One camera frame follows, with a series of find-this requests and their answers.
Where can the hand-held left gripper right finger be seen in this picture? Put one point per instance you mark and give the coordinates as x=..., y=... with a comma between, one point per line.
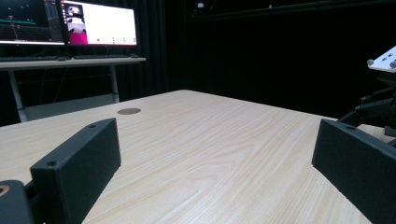
x=358, y=161

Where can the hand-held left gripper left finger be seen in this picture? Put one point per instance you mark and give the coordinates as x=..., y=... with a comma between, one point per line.
x=77, y=165

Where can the white metal stand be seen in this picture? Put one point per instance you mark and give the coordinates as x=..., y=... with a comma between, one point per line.
x=77, y=62

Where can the black keyboard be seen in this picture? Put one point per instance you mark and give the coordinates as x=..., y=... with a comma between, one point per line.
x=28, y=58
x=99, y=56

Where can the black computer mouse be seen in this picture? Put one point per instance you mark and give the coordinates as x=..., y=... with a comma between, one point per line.
x=134, y=55

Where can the dark curtain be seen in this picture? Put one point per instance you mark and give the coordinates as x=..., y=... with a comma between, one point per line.
x=155, y=46

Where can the white-screen computer monitor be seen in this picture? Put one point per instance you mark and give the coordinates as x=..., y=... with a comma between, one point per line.
x=106, y=21

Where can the dark-screen computer monitor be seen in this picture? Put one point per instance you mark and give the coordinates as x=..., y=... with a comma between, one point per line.
x=28, y=21

